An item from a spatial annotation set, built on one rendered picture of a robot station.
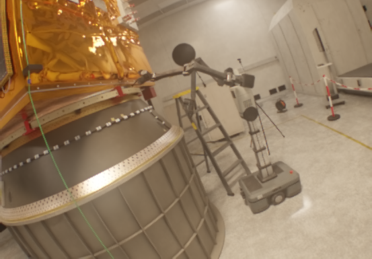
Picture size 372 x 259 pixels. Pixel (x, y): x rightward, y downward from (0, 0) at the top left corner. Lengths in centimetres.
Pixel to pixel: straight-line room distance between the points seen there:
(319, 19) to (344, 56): 138
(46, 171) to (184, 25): 869
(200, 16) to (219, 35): 127
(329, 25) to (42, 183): 705
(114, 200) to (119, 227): 19
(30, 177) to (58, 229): 38
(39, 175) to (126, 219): 63
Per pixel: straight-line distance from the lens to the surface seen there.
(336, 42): 680
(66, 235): 138
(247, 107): 201
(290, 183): 227
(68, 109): 140
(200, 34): 913
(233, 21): 930
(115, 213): 128
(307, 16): 648
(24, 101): 112
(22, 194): 151
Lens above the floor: 148
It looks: 7 degrees down
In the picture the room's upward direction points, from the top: 22 degrees counter-clockwise
